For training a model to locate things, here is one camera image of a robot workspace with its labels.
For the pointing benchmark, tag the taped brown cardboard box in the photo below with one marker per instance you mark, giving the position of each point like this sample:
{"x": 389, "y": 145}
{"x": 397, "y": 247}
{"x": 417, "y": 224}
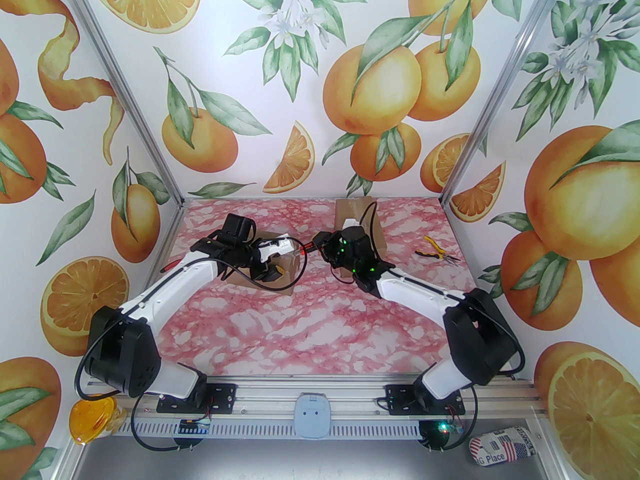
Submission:
{"x": 350, "y": 210}

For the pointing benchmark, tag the red and black utility knife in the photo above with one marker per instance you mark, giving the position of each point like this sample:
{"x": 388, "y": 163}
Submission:
{"x": 306, "y": 250}

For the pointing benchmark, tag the aluminium frame rail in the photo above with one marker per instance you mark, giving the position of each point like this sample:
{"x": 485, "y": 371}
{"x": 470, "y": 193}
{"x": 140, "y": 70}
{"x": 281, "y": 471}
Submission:
{"x": 270, "y": 400}

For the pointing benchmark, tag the printed brown cardboard box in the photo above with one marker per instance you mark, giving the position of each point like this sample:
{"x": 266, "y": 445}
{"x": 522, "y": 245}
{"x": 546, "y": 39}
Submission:
{"x": 290, "y": 278}

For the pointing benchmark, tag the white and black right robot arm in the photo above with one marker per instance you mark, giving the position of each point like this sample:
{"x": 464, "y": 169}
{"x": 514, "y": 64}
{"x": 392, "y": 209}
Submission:
{"x": 415, "y": 288}

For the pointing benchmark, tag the orange translucent dome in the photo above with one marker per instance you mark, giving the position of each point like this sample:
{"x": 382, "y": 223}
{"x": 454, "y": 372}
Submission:
{"x": 92, "y": 418}

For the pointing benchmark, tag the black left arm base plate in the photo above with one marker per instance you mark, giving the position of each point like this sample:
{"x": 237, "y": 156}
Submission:
{"x": 222, "y": 397}

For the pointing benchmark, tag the small blue circuit board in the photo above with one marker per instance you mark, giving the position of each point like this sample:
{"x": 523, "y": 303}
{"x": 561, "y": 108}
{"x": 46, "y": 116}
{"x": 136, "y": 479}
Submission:
{"x": 195, "y": 427}

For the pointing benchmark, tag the aluminium corner post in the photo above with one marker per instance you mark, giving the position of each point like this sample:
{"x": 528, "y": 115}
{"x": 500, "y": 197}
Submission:
{"x": 499, "y": 93}
{"x": 133, "y": 99}

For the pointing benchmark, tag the flag print pouch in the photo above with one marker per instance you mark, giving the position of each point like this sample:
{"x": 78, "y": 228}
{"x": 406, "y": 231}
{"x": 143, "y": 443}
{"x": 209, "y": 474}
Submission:
{"x": 500, "y": 448}

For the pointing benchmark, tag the small circuit board green light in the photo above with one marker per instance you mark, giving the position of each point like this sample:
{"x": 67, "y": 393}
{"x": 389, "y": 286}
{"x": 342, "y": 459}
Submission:
{"x": 450, "y": 428}

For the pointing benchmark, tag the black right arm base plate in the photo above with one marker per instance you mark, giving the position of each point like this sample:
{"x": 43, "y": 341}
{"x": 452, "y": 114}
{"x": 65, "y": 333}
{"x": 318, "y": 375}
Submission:
{"x": 397, "y": 398}

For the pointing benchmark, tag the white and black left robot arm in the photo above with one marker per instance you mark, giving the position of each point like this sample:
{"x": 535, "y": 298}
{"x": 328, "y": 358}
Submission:
{"x": 165, "y": 288}

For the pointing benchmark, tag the grey plastic mount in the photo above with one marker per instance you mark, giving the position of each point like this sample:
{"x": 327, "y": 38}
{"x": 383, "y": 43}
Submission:
{"x": 311, "y": 415}

